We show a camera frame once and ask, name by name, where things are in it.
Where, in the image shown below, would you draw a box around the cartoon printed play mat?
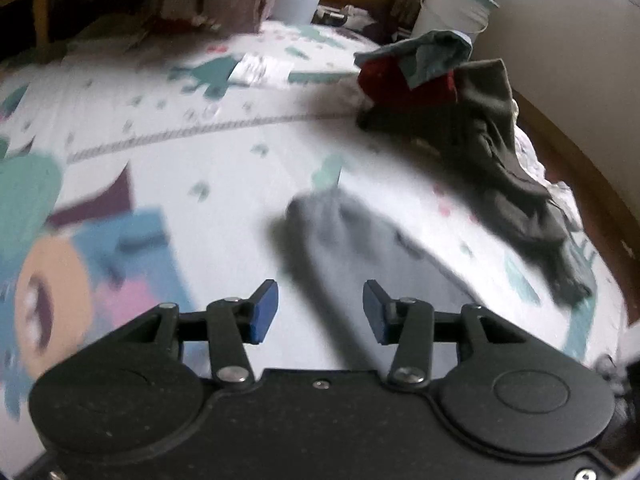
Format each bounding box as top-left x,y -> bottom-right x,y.
0,20 -> 628,466

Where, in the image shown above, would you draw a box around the small dark appliance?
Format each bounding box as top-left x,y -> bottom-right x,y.
314,6 -> 349,27

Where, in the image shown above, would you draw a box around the teal grey garment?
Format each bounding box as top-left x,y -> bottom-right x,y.
354,30 -> 473,89

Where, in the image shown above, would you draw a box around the white quilted cloth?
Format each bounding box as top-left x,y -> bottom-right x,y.
511,95 -> 587,233

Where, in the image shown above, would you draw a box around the red patterned garment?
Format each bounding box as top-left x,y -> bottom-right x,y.
359,57 -> 459,111

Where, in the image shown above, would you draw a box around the wooden chair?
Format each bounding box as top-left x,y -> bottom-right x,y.
0,0 -> 51,45

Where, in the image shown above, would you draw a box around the grey sweatpants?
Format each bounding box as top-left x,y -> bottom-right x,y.
270,187 -> 506,376

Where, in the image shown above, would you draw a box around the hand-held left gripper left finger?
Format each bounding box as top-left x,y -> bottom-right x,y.
85,280 -> 279,390

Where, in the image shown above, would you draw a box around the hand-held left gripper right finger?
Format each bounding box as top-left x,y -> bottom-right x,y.
363,280 -> 551,390

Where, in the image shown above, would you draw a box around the crumpled white paper sheet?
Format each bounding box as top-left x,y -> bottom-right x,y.
227,54 -> 294,87

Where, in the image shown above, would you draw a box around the white bucket with teal lid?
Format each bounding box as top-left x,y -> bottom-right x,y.
412,0 -> 501,44

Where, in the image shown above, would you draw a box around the dark grey garment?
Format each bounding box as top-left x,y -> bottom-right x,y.
356,59 -> 594,307

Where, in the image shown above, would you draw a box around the crumpled white cloth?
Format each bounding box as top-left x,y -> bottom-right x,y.
344,5 -> 378,32

